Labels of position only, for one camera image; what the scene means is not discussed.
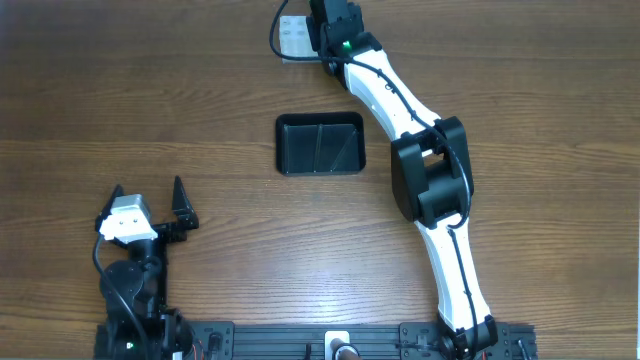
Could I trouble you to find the mounting rail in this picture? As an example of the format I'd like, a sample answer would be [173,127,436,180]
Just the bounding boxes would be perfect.
[94,321,539,360]

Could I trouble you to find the black cable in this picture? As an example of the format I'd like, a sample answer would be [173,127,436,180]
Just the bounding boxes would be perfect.
[268,0,476,231]
[91,234,151,360]

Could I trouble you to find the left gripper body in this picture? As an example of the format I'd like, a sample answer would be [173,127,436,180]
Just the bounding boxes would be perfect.
[148,207,191,247]

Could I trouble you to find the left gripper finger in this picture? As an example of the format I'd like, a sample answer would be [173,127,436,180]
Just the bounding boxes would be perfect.
[171,175,200,231]
[94,183,125,225]

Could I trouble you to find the black tray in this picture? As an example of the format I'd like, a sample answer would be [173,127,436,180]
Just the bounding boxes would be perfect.
[274,111,368,177]

